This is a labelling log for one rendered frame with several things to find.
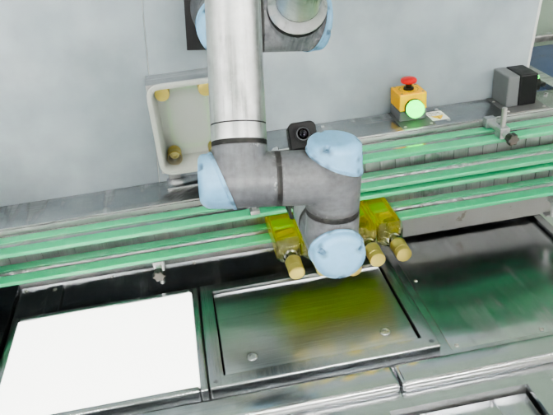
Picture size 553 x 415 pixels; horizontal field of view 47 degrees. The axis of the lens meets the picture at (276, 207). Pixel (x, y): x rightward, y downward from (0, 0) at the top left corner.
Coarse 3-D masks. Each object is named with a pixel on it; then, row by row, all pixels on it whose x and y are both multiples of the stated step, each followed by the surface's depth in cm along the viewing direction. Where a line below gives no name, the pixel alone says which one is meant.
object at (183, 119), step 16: (192, 80) 141; (176, 96) 149; (192, 96) 150; (208, 96) 151; (160, 112) 151; (176, 112) 151; (192, 112) 152; (208, 112) 153; (160, 128) 150; (176, 128) 153; (192, 128) 154; (208, 128) 155; (160, 144) 147; (176, 144) 155; (192, 144) 156; (160, 160) 149; (176, 160) 155; (192, 160) 154
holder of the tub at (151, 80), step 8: (168, 72) 148; (176, 72) 148; (184, 72) 147; (192, 72) 147; (200, 72) 146; (152, 80) 144; (160, 80) 144; (168, 80) 143; (176, 80) 143; (184, 80) 142; (176, 176) 161; (184, 176) 161; (192, 176) 161; (168, 184) 158; (176, 184) 158; (184, 184) 157; (192, 184) 157
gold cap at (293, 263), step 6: (288, 258) 134; (294, 258) 133; (288, 264) 133; (294, 264) 131; (300, 264) 132; (288, 270) 132; (294, 270) 131; (300, 270) 131; (294, 276) 132; (300, 276) 132
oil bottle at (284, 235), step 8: (272, 216) 147; (280, 216) 147; (288, 216) 147; (272, 224) 144; (280, 224) 144; (288, 224) 143; (272, 232) 142; (280, 232) 141; (288, 232) 140; (296, 232) 140; (272, 240) 143; (280, 240) 138; (288, 240) 138; (296, 240) 138; (280, 248) 137; (288, 248) 137; (296, 248) 137; (280, 256) 138
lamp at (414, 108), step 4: (412, 100) 153; (416, 100) 153; (420, 100) 154; (408, 104) 154; (412, 104) 152; (416, 104) 152; (420, 104) 152; (408, 108) 153; (412, 108) 152; (416, 108) 152; (420, 108) 153; (424, 108) 153; (408, 112) 153; (412, 112) 153; (416, 112) 153; (420, 112) 153; (412, 116) 154; (416, 116) 154; (420, 116) 154
